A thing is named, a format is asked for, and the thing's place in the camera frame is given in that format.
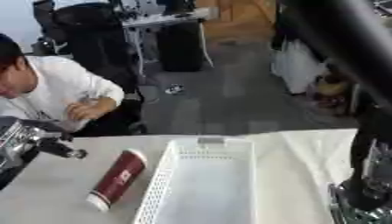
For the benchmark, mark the white table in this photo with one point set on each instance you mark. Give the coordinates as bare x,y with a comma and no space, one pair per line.
163,19

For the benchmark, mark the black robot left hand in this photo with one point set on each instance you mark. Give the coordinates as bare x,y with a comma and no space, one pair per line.
61,148

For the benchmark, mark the white bag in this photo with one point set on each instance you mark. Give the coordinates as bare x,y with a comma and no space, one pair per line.
297,67

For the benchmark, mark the person's hand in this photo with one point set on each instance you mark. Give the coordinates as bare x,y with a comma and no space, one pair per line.
86,109

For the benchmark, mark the white perforated plastic basket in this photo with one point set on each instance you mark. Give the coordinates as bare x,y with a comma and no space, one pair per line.
204,183

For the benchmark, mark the yellow brown floor item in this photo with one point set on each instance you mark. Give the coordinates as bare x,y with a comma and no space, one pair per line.
331,87

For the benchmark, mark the brown wooden cabinet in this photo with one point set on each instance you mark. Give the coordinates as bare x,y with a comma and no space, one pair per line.
240,20

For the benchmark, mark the black office chair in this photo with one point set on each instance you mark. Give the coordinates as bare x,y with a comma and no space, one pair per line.
97,43

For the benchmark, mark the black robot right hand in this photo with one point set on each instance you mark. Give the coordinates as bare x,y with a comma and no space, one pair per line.
363,194

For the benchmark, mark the small black white floor object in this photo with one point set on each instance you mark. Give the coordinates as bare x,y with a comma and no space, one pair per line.
174,89

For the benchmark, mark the black bin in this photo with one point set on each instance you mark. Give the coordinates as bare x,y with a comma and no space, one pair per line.
179,46

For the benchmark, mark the person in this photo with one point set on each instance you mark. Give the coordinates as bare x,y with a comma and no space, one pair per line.
56,84

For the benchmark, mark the dark red cylindrical can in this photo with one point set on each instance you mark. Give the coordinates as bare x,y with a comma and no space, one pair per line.
118,178

